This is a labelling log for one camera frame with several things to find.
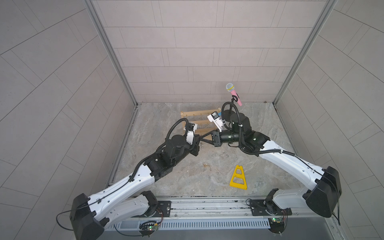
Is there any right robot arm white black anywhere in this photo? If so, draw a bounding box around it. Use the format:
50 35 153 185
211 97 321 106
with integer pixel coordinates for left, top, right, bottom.
207 102 342 218

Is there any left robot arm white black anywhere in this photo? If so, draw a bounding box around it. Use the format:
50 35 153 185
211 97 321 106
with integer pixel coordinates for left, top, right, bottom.
70 118 200 240

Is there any wooden jewelry display stand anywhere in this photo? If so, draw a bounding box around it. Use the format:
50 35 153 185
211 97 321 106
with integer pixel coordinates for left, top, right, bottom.
181 108 221 136

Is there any yellow triangular plastic stand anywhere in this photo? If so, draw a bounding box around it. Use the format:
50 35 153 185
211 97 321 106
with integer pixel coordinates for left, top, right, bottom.
229 165 248 190

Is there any pink toy microphone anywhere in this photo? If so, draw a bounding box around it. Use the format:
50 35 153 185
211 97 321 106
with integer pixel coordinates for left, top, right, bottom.
226 83 243 107

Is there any left green circuit board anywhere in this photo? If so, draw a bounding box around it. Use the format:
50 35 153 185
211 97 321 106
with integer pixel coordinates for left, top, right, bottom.
139 221 160 236

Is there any green circuit board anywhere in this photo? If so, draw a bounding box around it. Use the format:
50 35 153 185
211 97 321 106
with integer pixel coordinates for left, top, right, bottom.
268 218 286 235
139 221 160 236

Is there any right green circuit board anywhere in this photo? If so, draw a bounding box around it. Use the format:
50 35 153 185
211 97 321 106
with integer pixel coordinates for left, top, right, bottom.
268 218 286 235

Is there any white ventilation grille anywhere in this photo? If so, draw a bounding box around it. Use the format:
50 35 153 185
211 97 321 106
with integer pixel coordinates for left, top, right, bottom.
104 218 271 231

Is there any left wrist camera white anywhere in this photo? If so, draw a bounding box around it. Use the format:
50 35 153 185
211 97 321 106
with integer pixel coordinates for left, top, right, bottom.
185 123 197 145

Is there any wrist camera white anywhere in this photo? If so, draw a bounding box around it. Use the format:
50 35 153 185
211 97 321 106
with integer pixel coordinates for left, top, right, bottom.
207 111 224 132
185 123 197 145

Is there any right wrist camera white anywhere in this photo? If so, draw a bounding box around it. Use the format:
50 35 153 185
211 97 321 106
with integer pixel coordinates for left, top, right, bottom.
207 111 224 132

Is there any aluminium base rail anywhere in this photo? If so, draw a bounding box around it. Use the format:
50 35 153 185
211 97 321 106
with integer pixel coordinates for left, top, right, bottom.
85 195 335 222

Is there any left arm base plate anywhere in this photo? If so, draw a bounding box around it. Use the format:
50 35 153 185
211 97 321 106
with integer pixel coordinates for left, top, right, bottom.
134 201 172 218

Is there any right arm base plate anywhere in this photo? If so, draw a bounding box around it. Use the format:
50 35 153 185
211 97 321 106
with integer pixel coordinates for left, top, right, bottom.
246 199 292 217

